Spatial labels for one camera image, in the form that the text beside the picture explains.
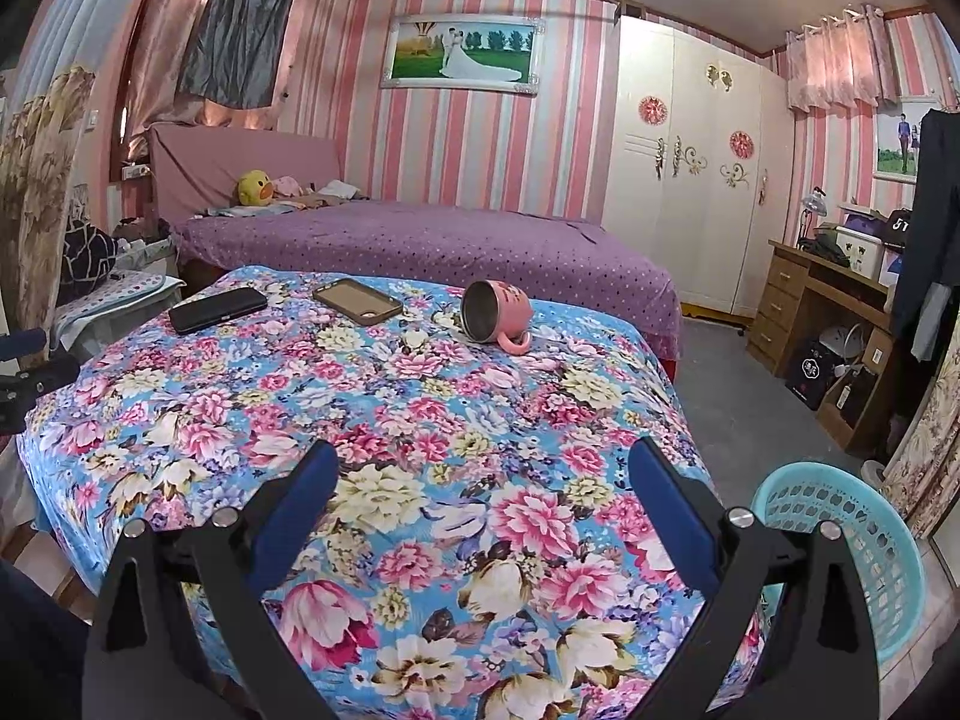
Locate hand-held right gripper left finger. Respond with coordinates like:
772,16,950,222
81,439,340,720

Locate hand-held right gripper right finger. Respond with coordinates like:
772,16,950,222
628,435,878,720

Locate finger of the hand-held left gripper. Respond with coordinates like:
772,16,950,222
0,354,80,410
0,328,47,361

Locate teal plastic basket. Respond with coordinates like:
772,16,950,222
750,463,927,665

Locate dotted bedside cloth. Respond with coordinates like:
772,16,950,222
52,274,185,350

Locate black patterned bag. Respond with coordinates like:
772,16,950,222
60,214,119,301

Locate floral door curtain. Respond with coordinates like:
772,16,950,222
0,67,95,368

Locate floral blanket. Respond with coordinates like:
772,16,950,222
16,264,773,720

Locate black phone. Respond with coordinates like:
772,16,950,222
168,287,269,336

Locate black printed box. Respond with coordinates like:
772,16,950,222
785,337,833,410

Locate person's dark clothing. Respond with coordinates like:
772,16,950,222
0,562,91,720

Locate white fan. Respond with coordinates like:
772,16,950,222
821,326,863,365

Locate wooden desk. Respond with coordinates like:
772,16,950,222
746,240,912,455

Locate pink mug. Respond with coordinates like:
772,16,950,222
460,279,535,355

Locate pink headboard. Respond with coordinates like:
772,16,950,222
146,125,346,230

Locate floral fabric panel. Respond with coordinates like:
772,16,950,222
881,330,960,541

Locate purple dotted bed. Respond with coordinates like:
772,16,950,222
171,201,685,380

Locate white wardrobe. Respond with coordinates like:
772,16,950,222
604,15,796,316

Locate pink satin curtain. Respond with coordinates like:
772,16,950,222
124,0,226,158

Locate beige cloth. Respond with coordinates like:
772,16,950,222
304,180,368,205

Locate white storage box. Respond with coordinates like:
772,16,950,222
836,202,890,275

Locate desk lamp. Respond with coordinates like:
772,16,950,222
799,187,827,241

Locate dark hanging clothes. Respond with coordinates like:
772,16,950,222
889,109,960,361

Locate grey curtain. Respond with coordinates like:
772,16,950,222
176,0,301,109

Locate small framed couple photo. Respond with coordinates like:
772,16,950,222
874,97,938,185

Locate pink eyelet curtain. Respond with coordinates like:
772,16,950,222
786,4,901,112

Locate framed wedding photo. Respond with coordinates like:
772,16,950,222
381,13,547,97

